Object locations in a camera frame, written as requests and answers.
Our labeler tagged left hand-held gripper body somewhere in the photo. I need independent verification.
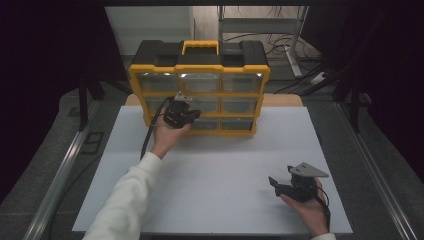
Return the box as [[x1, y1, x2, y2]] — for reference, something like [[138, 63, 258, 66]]
[[162, 91, 194, 130]]

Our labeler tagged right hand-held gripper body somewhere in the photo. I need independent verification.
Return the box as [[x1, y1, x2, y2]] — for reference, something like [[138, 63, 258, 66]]
[[287, 162, 330, 203]]

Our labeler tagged clear plastic drawer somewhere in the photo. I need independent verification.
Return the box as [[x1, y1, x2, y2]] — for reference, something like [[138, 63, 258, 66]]
[[186, 97, 221, 115]]

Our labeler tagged yellow black storage organizer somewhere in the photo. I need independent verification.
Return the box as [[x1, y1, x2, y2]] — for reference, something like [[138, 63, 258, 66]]
[[128, 39, 272, 138]]

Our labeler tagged person's right hand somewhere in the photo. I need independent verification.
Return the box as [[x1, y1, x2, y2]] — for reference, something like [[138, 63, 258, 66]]
[[279, 178, 331, 238]]

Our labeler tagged person's left hand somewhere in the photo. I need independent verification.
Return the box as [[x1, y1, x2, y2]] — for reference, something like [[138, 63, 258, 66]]
[[150, 114, 193, 161]]

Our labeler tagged grid of clear organizer drawers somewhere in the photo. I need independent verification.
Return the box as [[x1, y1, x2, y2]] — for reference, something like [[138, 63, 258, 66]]
[[138, 72, 264, 132]]

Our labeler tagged black stand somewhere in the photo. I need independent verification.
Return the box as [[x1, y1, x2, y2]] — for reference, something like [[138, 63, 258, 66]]
[[78, 74, 133, 132], [333, 66, 363, 133]]

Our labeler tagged white panel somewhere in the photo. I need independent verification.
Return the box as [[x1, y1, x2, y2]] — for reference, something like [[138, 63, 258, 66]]
[[105, 6, 195, 56]]

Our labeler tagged white power strip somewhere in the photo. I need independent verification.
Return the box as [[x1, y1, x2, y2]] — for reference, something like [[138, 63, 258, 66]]
[[309, 71, 328, 86]]

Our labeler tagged dark curtain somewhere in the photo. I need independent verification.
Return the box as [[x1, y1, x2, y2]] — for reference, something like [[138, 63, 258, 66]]
[[0, 0, 129, 204], [301, 0, 424, 184]]

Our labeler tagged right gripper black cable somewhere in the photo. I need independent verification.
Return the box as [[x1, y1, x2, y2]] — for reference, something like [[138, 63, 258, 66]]
[[311, 184, 332, 233]]

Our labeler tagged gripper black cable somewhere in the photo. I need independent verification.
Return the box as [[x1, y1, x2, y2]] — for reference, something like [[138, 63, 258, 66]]
[[139, 95, 176, 161], [311, 184, 332, 233]]

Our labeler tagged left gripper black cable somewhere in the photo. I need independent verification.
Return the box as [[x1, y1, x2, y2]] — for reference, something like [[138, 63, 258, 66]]
[[139, 95, 176, 161]]

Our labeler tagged aluminium rail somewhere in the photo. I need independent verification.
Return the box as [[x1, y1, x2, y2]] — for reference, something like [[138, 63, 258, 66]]
[[22, 99, 103, 240], [334, 101, 419, 240]]

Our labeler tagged black floor socket frame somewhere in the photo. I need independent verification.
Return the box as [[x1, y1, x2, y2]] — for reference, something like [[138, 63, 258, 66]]
[[81, 131, 105, 155]]

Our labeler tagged tangle of black floor cables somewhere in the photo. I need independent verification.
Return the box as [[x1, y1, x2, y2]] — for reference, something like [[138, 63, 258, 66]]
[[223, 31, 323, 63]]

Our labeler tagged grey metal desk frame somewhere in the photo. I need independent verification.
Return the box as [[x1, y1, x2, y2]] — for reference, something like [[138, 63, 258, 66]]
[[217, 5, 309, 78]]

